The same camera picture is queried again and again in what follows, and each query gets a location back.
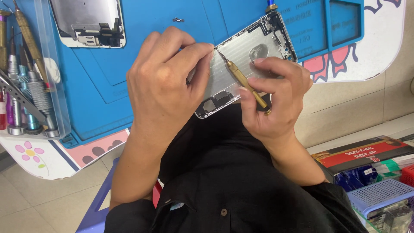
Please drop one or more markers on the lavender plastic basket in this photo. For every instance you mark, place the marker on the lavender plastic basket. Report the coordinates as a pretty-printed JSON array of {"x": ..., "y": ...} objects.
[{"x": 378, "y": 194}]

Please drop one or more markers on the gold purple screwdriver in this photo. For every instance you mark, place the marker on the gold purple screwdriver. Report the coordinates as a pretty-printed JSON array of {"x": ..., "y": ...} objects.
[{"x": 3, "y": 38}]

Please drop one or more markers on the knurled silver screwdriver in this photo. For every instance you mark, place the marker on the knurled silver screwdriver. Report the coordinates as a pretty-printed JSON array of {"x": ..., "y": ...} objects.
[{"x": 42, "y": 97}]

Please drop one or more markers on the red plastic basket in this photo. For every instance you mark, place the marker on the red plastic basket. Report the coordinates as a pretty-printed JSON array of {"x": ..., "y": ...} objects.
[{"x": 408, "y": 174}]

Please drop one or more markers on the person's left hand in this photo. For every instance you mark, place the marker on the person's left hand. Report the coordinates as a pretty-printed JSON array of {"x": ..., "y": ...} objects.
[{"x": 158, "y": 87}]

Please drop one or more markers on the person's black shirt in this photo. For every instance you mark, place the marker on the person's black shirt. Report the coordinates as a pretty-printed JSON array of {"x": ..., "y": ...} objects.
[{"x": 233, "y": 187}]

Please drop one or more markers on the clear plastic tool tray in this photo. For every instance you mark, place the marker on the clear plastic tool tray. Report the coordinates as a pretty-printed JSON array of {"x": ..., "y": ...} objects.
[{"x": 56, "y": 97}]

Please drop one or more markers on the white phone screen assembly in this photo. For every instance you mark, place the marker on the white phone screen assembly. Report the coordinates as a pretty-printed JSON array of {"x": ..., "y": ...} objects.
[{"x": 87, "y": 19}]

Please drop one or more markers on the gold blue screwdriver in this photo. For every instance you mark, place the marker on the gold blue screwdriver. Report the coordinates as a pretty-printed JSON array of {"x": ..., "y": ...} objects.
[{"x": 271, "y": 6}]

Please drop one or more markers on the long gold screwdriver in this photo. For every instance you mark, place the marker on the long gold screwdriver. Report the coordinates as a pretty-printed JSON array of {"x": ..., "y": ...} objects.
[{"x": 30, "y": 42}]

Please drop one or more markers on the slim silver screwdriver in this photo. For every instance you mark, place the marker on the slim silver screwdriver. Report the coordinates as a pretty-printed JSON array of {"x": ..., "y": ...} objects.
[{"x": 14, "y": 81}]

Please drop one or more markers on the grey metal tweezers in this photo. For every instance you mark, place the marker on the grey metal tweezers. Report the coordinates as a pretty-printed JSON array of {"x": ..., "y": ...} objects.
[{"x": 19, "y": 95}]

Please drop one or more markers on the red screwdriver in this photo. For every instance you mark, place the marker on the red screwdriver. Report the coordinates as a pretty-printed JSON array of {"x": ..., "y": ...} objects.
[{"x": 2, "y": 110}]

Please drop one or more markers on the small metal phone part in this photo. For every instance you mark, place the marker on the small metal phone part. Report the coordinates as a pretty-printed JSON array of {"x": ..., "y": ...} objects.
[{"x": 178, "y": 20}]

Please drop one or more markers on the blue plastic stool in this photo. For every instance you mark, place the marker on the blue plastic stool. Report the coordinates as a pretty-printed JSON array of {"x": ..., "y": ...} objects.
[{"x": 97, "y": 207}]

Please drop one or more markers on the person's right hand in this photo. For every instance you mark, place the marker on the person's right hand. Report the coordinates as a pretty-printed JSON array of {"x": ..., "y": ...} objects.
[{"x": 284, "y": 100}]

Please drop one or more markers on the blue silicone repair mat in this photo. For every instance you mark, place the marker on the blue silicone repair mat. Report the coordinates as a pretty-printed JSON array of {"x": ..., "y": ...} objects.
[{"x": 97, "y": 84}]

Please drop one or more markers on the light blue screwdriver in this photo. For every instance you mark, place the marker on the light blue screwdriver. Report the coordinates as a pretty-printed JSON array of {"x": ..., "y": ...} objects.
[{"x": 27, "y": 106}]

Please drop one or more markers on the white plastic piece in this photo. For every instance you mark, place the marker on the white plastic piece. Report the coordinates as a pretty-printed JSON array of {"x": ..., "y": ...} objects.
[{"x": 51, "y": 69}]

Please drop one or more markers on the gold precision screwdriver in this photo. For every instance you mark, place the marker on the gold precision screwdriver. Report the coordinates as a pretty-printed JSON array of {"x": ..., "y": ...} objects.
[{"x": 241, "y": 77}]

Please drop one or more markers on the red black cardboard box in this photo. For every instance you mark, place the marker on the red black cardboard box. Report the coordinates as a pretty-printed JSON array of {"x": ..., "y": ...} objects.
[{"x": 359, "y": 155}]

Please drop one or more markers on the silver phone housing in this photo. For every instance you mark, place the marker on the silver phone housing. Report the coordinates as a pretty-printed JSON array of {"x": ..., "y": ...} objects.
[{"x": 239, "y": 48}]

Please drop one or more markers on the heap of blue green packets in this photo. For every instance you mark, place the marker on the heap of blue green packets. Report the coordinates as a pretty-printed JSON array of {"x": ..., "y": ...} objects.
[{"x": 359, "y": 178}]

